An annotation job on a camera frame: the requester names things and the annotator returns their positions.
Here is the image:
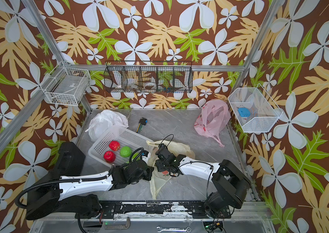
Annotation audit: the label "green apple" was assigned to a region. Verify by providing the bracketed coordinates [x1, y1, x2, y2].
[131, 152, 141, 161]
[119, 146, 132, 158]

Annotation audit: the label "yellow orange-print plastic bag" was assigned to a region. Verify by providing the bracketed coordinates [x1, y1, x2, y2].
[147, 140, 195, 200]

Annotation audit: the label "white perforated plastic basket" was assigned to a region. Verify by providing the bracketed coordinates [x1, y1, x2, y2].
[88, 126, 154, 167]

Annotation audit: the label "pink apple-print plastic bag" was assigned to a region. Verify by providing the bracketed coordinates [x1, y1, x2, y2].
[194, 100, 231, 148]

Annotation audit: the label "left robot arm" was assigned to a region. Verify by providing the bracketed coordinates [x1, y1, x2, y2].
[15, 159, 154, 220]

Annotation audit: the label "white plastic bag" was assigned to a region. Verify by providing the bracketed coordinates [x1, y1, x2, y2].
[85, 110, 128, 142]

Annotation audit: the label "black tool case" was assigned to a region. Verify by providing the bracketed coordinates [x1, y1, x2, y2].
[50, 142, 85, 180]

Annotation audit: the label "silver wrench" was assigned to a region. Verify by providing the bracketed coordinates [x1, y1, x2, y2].
[157, 226, 191, 233]

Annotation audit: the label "blue object in basket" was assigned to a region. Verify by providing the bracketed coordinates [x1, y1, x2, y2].
[238, 107, 251, 118]

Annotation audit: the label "small black connector with wires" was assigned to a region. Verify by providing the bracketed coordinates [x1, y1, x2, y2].
[136, 117, 147, 133]

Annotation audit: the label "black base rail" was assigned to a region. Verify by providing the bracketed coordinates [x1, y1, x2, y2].
[74, 200, 235, 219]

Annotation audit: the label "black wire wall basket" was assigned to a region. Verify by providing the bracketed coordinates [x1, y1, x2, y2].
[102, 60, 194, 93]

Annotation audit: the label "white wire basket right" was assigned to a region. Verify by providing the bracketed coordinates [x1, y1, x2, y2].
[228, 85, 283, 134]

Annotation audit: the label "white wire basket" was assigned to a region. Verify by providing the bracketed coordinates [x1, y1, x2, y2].
[228, 85, 283, 134]
[40, 62, 91, 106]

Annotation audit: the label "white wire basket left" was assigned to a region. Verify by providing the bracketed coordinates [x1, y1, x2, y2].
[40, 62, 91, 106]

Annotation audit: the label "aluminium frame post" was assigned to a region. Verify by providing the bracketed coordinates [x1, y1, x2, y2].
[222, 0, 284, 113]

